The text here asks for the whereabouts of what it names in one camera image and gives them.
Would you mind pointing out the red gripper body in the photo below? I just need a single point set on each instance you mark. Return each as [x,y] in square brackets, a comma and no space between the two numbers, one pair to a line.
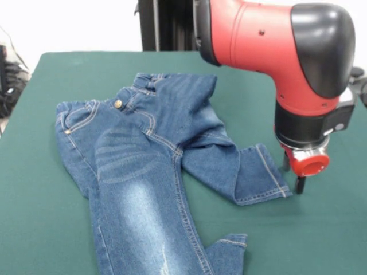
[312,164]

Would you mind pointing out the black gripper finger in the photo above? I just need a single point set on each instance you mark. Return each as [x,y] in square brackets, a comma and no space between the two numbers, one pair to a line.
[300,184]
[285,161]

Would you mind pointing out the blue denim jeans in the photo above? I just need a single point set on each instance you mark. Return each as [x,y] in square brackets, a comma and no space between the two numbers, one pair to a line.
[143,172]

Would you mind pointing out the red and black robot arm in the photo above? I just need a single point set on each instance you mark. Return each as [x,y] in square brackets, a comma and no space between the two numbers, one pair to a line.
[272,43]

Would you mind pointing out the dark grey chair base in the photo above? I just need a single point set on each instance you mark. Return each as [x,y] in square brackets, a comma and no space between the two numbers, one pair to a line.
[362,86]

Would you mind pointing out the dark green table cloth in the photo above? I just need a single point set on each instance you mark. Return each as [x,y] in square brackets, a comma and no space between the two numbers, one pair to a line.
[43,200]

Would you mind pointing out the black equipment pile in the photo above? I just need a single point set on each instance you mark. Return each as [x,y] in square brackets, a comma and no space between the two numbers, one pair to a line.
[11,77]

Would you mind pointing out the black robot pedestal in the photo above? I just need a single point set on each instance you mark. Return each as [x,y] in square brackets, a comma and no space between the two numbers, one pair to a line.
[169,25]

